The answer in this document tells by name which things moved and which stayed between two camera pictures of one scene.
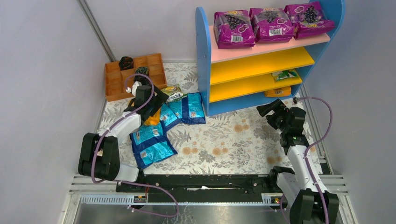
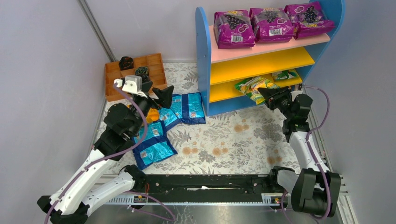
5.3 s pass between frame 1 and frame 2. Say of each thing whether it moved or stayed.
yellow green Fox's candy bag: moved
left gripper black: stayed
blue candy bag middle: stayed
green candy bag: stayed
